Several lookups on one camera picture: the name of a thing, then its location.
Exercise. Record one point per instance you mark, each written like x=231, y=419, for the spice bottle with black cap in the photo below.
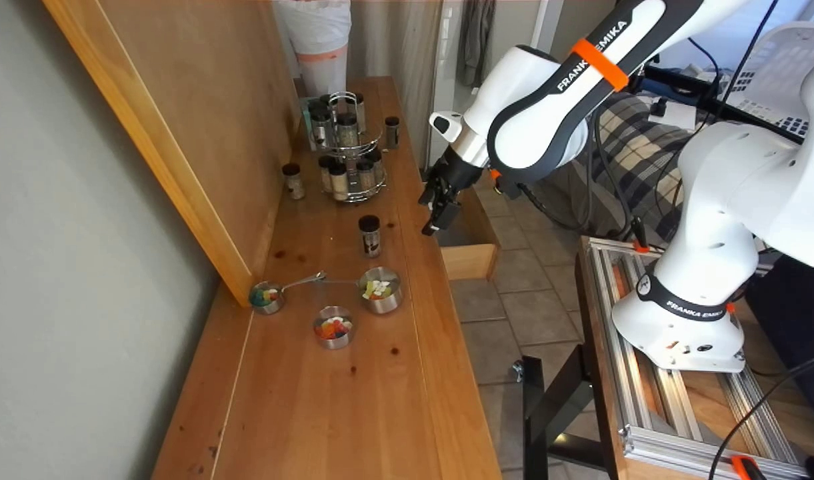
x=325, y=172
x=338, y=182
x=392, y=132
x=321, y=128
x=347, y=130
x=377, y=164
x=365, y=176
x=293, y=181
x=370, y=235

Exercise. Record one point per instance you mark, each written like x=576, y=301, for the orange black clamp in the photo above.
x=746, y=468
x=640, y=237

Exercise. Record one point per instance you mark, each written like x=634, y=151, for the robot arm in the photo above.
x=713, y=220

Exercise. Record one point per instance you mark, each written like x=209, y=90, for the heap of orange candies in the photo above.
x=333, y=327

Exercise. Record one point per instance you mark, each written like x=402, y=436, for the medium steel measuring cup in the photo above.
x=334, y=328

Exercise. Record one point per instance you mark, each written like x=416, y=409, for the plaid blanket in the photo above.
x=636, y=166

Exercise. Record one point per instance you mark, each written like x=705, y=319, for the small steel measuring cup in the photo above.
x=276, y=292

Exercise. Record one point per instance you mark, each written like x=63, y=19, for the white laundry basket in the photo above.
x=776, y=73

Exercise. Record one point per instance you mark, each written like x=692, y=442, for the heap of colourful candies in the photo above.
x=264, y=296

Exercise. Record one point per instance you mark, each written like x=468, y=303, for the wooden drawer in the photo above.
x=470, y=250

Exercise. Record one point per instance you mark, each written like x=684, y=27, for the hanging grey cloth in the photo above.
x=477, y=40

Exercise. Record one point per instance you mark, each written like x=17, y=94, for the large wooden board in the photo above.
x=200, y=120

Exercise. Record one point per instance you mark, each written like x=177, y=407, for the heap of pale candies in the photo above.
x=377, y=289

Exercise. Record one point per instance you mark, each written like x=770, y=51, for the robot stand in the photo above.
x=646, y=400

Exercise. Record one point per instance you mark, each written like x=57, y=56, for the large steel measuring cup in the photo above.
x=382, y=291

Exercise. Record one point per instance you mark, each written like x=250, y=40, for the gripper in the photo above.
x=458, y=174

